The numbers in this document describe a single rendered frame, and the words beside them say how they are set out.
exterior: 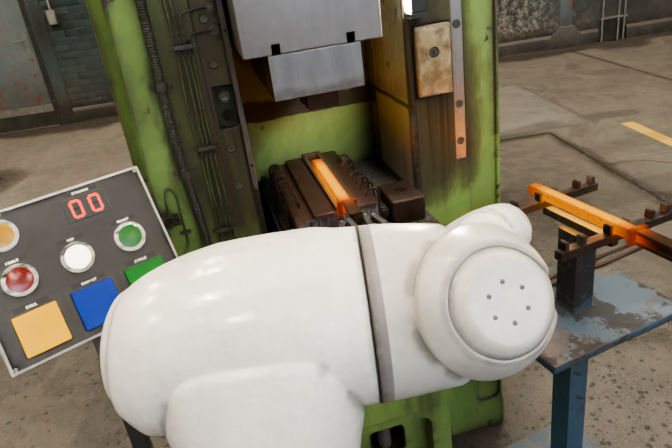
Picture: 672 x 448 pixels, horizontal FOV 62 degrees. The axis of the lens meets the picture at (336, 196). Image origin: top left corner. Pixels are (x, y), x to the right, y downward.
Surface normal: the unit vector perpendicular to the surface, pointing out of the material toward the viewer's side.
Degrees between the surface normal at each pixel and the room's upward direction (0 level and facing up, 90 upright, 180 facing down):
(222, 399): 68
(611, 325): 0
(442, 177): 90
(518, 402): 0
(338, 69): 90
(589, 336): 0
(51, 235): 60
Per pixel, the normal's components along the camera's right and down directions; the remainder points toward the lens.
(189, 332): -0.10, -0.27
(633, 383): -0.12, -0.91
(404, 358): -0.07, 0.32
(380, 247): -0.19, -0.75
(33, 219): 0.48, -0.25
